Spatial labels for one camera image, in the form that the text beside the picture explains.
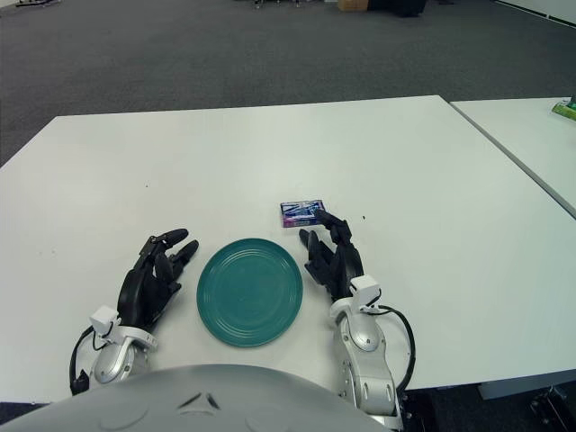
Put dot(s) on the black metal stand base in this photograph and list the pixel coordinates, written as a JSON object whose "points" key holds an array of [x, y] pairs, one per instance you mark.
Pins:
{"points": [[31, 2]]}

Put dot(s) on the brown cardboard box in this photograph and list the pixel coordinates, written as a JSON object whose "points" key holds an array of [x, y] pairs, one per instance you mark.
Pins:
{"points": [[353, 4]]}

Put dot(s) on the teal round plate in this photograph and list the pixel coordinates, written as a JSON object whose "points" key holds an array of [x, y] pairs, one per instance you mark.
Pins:
{"points": [[249, 292]]}

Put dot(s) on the white adjacent table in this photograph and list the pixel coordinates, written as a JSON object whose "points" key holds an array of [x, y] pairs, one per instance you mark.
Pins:
{"points": [[531, 135]]}

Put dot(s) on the black equipment under table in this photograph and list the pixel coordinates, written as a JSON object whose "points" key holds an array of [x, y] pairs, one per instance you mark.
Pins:
{"points": [[555, 407]]}

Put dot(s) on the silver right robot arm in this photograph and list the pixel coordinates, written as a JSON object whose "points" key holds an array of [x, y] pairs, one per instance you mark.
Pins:
{"points": [[369, 360]]}

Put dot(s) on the black bulky object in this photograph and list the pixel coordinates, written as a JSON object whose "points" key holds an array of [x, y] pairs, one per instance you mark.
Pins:
{"points": [[396, 6]]}

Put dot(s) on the grey robot torso shell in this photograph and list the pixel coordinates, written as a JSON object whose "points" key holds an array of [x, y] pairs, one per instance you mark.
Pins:
{"points": [[180, 405]]}

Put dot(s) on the blue purple gum pack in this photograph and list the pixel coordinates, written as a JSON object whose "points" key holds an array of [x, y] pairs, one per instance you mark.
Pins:
{"points": [[299, 213]]}

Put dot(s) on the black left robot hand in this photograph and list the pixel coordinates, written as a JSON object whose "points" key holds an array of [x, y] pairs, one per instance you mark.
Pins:
{"points": [[135, 292]]}

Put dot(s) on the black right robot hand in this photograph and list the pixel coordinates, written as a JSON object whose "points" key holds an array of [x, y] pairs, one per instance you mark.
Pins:
{"points": [[344, 265]]}

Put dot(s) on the green packet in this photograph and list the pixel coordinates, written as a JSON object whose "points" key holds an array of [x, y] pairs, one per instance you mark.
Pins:
{"points": [[566, 108]]}

